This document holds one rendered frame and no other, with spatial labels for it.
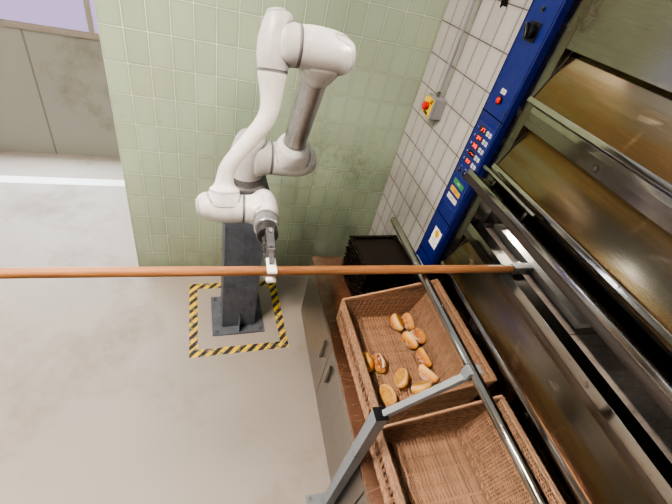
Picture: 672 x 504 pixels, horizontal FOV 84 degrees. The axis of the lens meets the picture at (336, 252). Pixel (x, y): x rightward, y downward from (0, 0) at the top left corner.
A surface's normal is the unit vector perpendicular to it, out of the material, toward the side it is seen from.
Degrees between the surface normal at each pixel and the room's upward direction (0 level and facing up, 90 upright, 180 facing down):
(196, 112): 90
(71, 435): 0
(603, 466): 70
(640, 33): 90
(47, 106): 90
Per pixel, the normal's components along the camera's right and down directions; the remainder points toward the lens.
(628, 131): -0.83, -0.28
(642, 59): -0.96, -0.02
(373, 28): 0.20, 0.66
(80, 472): 0.21, -0.75
